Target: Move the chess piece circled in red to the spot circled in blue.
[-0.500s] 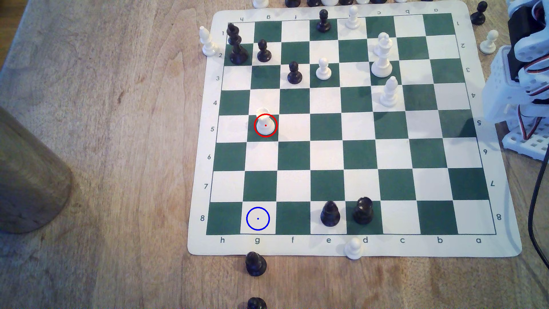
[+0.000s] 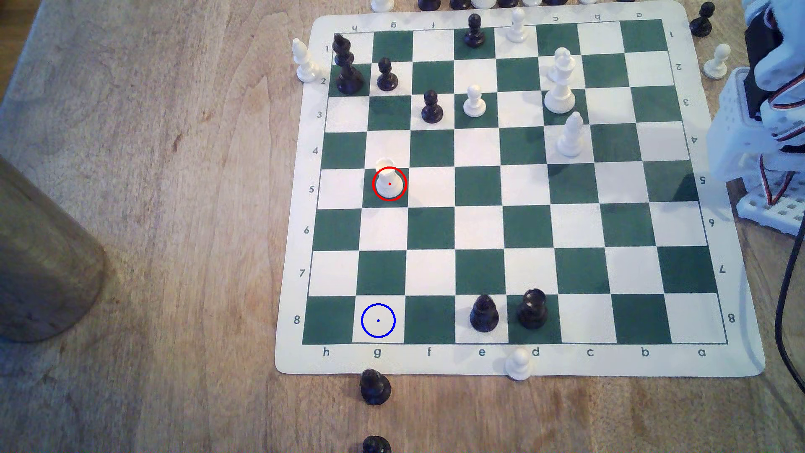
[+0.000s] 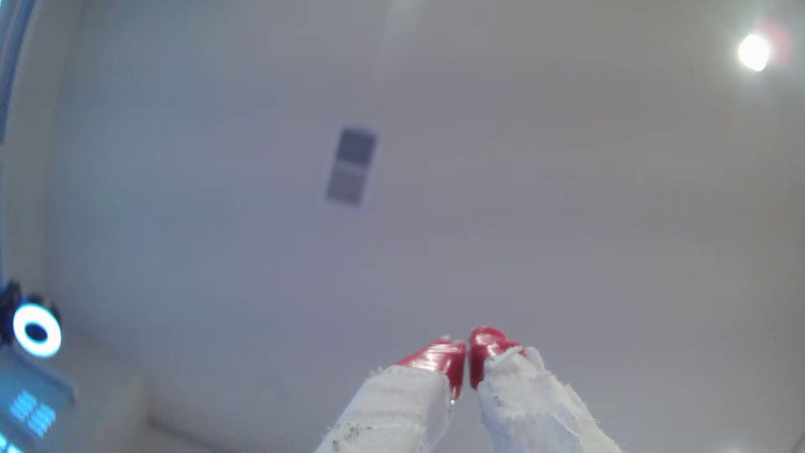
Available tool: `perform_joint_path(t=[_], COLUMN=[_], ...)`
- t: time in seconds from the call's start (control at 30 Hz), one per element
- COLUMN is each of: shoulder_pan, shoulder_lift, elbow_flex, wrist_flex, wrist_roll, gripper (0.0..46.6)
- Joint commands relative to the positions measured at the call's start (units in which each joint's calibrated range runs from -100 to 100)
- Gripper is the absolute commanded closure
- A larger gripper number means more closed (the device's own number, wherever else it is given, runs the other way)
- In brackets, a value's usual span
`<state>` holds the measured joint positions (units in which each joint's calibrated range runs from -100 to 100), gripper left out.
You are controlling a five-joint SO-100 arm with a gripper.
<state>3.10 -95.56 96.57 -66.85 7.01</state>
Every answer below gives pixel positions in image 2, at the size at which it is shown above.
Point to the white rook chess piece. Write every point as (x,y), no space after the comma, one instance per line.
(389,182)

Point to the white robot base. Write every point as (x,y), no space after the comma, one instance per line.
(733,135)

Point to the green white chess board mat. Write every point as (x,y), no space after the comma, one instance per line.
(478,226)

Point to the black pawn chess piece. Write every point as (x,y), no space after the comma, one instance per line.
(387,77)
(376,446)
(701,24)
(475,34)
(432,110)
(375,388)

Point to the black bishop chess piece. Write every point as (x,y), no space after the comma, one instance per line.
(484,316)

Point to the white pawn chess piece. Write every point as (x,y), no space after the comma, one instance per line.
(517,30)
(475,104)
(519,366)
(716,64)

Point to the black rook chess piece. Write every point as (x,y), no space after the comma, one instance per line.
(533,311)

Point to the black king chess piece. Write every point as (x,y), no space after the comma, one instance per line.
(347,75)

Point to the white bishop chess piece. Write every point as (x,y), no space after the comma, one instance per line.
(571,141)
(305,66)

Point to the white queen chess piece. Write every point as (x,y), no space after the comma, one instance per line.
(560,94)

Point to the blurred wooden cylinder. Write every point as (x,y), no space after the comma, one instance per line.
(44,264)

